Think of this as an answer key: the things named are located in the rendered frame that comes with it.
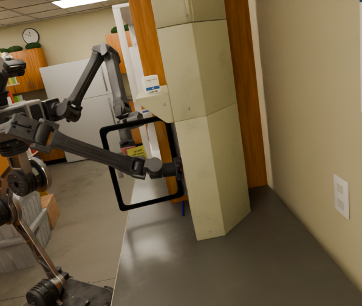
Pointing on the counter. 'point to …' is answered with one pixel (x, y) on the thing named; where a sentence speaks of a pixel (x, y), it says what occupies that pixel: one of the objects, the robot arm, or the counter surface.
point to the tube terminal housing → (206, 123)
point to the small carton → (150, 84)
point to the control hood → (157, 104)
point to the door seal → (113, 172)
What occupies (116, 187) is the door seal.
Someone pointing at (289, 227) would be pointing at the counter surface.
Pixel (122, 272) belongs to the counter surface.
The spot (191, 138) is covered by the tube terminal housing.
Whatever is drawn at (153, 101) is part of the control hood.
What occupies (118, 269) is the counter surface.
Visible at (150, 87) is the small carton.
